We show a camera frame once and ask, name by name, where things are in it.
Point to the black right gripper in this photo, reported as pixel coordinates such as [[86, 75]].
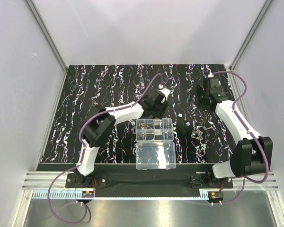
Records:
[[199, 90]]

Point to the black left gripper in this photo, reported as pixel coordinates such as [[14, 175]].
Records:
[[159, 109]]

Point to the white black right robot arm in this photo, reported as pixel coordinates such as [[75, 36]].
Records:
[[252, 155]]

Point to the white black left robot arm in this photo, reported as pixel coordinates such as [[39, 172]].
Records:
[[96, 129]]

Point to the clear plastic organizer box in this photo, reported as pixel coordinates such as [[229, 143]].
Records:
[[155, 148]]

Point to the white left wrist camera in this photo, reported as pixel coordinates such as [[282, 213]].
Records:
[[165, 91]]

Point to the aluminium frame profile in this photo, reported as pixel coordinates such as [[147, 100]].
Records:
[[42, 27]]

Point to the grey cable duct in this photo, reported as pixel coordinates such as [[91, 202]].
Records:
[[99, 194]]

